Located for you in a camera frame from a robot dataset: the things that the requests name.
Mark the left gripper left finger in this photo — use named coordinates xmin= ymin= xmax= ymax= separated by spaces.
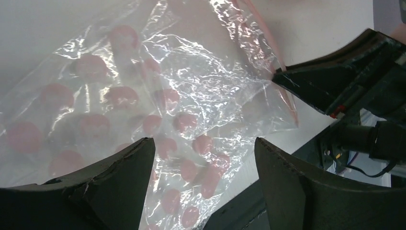
xmin=0 ymin=138 xmax=155 ymax=230

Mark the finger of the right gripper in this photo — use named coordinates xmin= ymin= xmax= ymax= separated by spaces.
xmin=272 ymin=67 xmax=355 ymax=115

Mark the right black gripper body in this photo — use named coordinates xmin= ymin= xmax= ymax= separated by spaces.
xmin=279 ymin=29 xmax=406 ymax=127

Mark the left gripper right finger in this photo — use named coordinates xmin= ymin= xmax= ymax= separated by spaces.
xmin=254 ymin=138 xmax=406 ymax=230

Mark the clear zip top bag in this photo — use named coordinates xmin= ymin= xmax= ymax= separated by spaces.
xmin=0 ymin=0 xmax=298 ymax=230

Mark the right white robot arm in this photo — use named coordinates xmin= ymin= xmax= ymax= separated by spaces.
xmin=272 ymin=29 xmax=406 ymax=176

